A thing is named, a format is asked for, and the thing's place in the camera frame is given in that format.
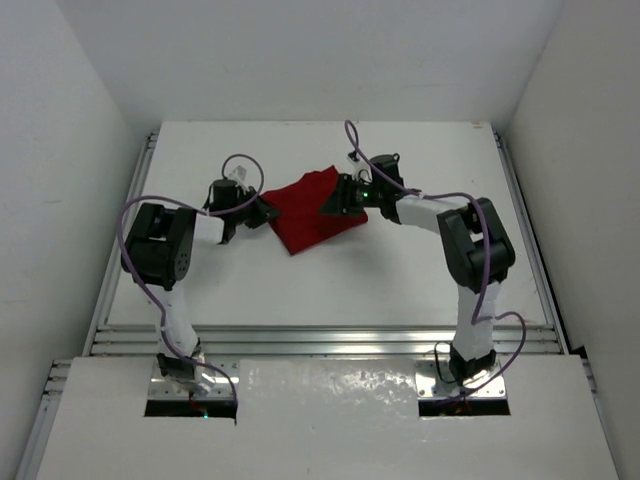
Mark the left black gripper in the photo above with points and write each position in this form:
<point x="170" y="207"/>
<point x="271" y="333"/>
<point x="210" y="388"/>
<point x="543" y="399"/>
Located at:
<point x="256" y="211"/>

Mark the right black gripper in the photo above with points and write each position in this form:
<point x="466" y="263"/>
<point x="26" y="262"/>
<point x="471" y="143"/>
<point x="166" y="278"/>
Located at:
<point x="344" y="202"/>

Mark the red t shirt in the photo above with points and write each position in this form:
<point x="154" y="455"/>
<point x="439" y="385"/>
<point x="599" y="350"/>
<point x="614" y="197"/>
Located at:
<point x="300" y="225"/>

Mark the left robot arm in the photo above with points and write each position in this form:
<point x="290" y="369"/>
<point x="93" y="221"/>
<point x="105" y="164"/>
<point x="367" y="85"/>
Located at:
<point x="157" y="253"/>

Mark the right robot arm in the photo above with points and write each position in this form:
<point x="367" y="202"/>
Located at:
<point x="477" y="250"/>

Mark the white foam cover panel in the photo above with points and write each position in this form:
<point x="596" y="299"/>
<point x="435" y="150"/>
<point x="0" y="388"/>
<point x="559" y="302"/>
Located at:
<point x="323" y="419"/>

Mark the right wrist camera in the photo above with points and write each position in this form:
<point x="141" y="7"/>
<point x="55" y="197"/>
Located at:
<point x="360" y="168"/>

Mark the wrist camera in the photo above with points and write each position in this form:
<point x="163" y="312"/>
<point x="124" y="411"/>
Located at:
<point x="360" y="168"/>
<point x="238" y="174"/>

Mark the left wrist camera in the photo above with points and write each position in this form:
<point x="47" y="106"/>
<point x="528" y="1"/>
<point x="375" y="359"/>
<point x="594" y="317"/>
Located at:
<point x="238" y="174"/>

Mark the aluminium frame rail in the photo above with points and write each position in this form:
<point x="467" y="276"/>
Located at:
<point x="376" y="289"/>

